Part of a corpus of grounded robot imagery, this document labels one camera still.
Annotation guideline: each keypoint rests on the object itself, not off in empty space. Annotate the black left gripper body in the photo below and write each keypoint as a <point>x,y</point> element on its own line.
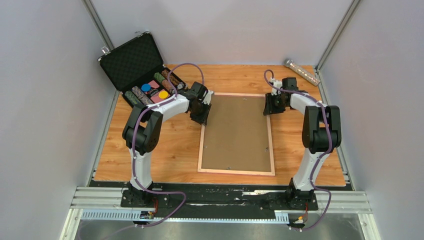
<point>200,102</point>

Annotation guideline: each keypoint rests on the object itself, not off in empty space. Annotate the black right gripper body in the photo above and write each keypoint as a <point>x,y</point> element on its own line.
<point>279,106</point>

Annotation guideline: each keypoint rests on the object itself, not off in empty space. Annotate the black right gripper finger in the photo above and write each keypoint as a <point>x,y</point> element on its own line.
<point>269,99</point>
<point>268,109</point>

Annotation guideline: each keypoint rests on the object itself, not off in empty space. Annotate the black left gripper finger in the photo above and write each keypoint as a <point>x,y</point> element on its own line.
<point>204,113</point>
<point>198,118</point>

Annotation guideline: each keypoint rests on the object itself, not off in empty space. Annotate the brown backing board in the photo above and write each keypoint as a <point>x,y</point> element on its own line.
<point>236,132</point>

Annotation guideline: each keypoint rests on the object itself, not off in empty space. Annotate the wooden picture frame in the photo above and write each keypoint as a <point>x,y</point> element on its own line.
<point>272,155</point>

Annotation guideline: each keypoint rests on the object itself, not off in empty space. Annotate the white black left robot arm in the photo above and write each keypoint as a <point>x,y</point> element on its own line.
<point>143,129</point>

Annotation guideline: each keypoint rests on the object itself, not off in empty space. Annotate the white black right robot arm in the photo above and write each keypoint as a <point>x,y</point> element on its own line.
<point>321,133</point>

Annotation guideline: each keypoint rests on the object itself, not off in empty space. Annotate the yellow poker chip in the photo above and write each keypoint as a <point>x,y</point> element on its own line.
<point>163,95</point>

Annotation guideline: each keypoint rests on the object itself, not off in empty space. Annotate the glittery silver tube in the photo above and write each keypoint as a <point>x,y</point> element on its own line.
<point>311,78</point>

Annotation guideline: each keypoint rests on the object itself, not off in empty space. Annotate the blue poker chip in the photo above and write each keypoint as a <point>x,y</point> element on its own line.
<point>146,87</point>

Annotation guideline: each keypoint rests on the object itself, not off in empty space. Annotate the black poker chip case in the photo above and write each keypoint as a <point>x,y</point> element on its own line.
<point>138,62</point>

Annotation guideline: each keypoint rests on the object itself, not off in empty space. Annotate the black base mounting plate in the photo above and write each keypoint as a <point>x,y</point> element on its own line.
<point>210,201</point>

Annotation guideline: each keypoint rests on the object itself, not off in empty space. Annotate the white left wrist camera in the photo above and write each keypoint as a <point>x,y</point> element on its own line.
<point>208,97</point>

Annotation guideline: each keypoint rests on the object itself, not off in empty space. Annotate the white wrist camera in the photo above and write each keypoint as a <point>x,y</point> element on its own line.
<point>276,86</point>
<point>208,97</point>

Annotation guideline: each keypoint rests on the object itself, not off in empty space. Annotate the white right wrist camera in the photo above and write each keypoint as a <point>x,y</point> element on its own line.
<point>276,86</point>

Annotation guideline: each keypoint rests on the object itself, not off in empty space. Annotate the aluminium enclosure post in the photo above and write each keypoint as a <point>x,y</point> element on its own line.
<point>338,33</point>
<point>90,7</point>

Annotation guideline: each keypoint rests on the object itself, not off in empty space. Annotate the aluminium front rail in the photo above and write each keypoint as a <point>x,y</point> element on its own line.
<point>109,203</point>

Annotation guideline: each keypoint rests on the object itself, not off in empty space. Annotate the left aluminium enclosure post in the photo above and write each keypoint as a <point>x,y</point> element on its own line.
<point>90,7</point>

